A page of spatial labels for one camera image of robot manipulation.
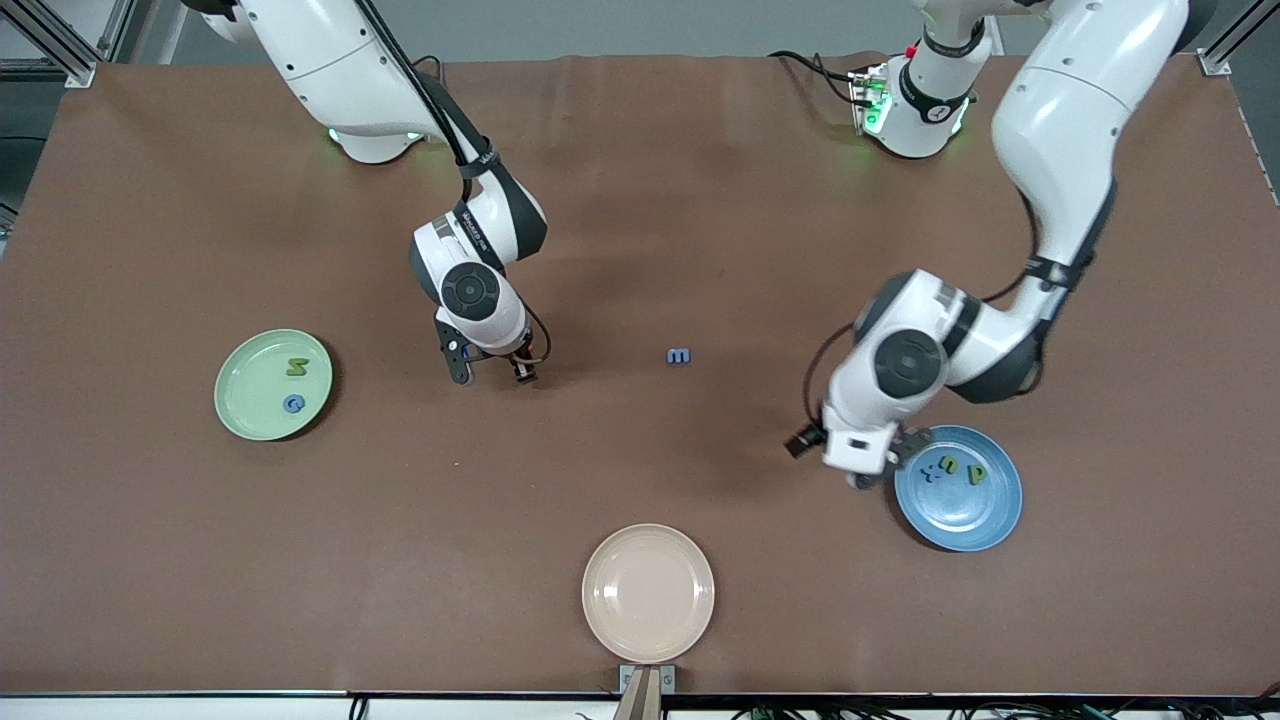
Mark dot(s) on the blue capital letter G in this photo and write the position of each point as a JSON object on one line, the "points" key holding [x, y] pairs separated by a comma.
{"points": [[287, 404]]}

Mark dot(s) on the metal base connector bracket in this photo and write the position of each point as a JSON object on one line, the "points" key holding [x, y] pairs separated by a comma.
{"points": [[868, 100]]}

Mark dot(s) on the blue lowercase letter m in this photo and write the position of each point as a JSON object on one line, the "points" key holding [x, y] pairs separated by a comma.
{"points": [[679, 356]]}

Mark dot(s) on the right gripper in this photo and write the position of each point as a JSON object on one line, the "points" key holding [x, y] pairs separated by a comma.
{"points": [[519, 364]]}

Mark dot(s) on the grey metal bracket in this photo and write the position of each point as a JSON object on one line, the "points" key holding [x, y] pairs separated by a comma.
{"points": [[628, 678]]}

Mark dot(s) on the tan upright post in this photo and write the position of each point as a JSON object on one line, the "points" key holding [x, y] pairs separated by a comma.
{"points": [[640, 700]]}

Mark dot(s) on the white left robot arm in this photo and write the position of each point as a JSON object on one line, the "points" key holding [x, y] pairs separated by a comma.
{"points": [[1070, 110]]}

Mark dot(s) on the green lowercase letter p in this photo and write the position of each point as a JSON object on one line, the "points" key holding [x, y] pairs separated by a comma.
{"points": [[974, 474]]}

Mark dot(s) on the blue lowercase letter x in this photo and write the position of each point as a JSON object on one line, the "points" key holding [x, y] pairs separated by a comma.
{"points": [[932, 472]]}

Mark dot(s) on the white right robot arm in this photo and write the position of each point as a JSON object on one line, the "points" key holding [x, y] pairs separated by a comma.
{"points": [[340, 60]]}

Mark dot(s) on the brown table mat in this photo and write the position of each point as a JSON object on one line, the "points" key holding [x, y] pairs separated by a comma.
{"points": [[640, 200]]}

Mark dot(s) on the beige plate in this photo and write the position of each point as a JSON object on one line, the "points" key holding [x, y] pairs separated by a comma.
{"points": [[648, 593]]}

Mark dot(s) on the blue plate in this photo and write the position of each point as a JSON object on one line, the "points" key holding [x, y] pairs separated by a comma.
{"points": [[960, 520]]}

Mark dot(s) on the dark green capital letter Z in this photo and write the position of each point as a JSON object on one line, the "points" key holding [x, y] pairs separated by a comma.
{"points": [[297, 367]]}

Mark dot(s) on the green plate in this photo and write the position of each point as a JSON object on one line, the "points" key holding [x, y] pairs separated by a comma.
{"points": [[250, 390]]}

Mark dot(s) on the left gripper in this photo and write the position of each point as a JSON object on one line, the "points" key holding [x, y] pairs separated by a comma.
{"points": [[912, 441]]}

